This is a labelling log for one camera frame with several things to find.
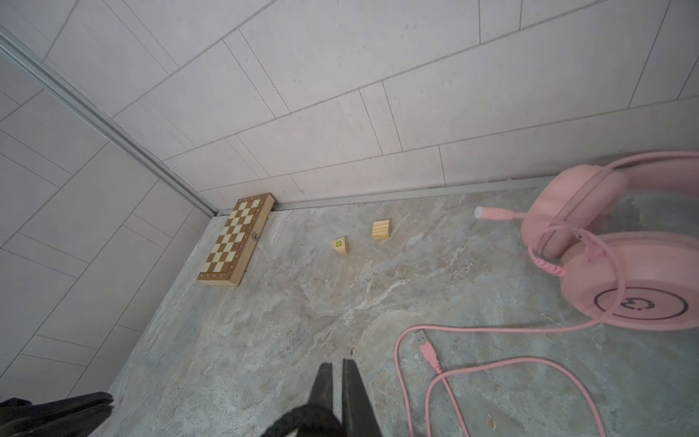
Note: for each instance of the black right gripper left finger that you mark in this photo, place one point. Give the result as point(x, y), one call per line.
point(321, 397)

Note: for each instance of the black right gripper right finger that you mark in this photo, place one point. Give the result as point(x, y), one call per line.
point(358, 417)

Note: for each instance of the pink headphones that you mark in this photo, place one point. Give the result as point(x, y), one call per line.
point(640, 280)

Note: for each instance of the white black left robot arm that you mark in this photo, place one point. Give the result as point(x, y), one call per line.
point(80, 416)

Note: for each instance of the wooden block green mark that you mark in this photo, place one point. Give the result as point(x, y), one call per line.
point(340, 246)

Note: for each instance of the wooden chess board box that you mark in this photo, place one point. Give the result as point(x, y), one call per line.
point(228, 260)

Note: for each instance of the ridged wooden block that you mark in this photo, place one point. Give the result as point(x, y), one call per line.
point(381, 230)

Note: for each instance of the left metal corner post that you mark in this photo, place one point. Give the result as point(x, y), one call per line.
point(18, 54)

